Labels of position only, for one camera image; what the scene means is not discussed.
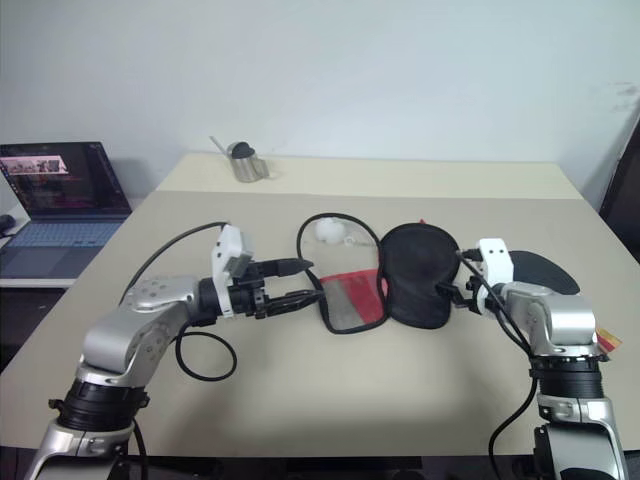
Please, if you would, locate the blue open laptop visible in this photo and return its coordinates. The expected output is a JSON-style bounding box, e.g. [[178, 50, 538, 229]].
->
[[0, 141, 134, 280]]

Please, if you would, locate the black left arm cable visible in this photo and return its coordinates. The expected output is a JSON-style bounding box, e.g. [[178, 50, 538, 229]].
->
[[119, 221, 239, 384]]

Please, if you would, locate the black chair at right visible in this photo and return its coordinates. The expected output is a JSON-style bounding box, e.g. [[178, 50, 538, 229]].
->
[[598, 97, 640, 261]]

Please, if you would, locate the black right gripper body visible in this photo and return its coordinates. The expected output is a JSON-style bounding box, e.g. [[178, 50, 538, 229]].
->
[[462, 277, 489, 311]]

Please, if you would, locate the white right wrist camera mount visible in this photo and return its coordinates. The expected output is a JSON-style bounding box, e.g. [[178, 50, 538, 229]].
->
[[462, 237, 516, 316]]

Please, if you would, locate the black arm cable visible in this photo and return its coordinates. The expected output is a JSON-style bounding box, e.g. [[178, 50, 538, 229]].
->
[[457, 247, 541, 459], [119, 221, 239, 384]]

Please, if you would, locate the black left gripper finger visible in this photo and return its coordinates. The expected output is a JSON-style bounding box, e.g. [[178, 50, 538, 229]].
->
[[264, 289, 321, 317], [263, 258, 315, 279]]

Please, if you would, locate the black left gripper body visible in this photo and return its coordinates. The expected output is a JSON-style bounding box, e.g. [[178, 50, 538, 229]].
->
[[229, 260, 275, 321]]

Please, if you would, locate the white table tennis ball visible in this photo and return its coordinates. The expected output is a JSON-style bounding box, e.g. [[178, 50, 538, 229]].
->
[[314, 219, 346, 245]]

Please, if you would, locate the red yellow tag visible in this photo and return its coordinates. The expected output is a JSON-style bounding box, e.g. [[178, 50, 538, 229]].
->
[[596, 327, 624, 360]]

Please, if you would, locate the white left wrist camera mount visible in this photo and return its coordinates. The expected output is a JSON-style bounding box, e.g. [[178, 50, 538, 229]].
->
[[209, 224, 257, 320]]

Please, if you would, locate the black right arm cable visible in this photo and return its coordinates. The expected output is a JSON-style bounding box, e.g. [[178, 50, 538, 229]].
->
[[457, 247, 541, 459]]

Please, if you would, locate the black red paddle case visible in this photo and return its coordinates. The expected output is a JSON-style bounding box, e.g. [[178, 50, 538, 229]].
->
[[296, 213, 462, 335]]

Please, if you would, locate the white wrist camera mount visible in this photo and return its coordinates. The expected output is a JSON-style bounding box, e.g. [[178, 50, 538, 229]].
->
[[209, 224, 257, 320], [462, 237, 516, 316]]

